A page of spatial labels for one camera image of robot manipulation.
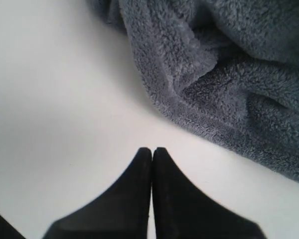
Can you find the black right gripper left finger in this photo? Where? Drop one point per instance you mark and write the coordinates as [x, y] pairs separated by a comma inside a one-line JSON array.
[[121, 212]]

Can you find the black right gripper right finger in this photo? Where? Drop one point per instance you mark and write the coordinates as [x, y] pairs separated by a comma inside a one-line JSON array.
[[182, 211]]

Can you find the grey-blue fleece towel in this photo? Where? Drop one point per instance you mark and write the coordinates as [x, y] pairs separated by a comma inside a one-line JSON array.
[[226, 70]]

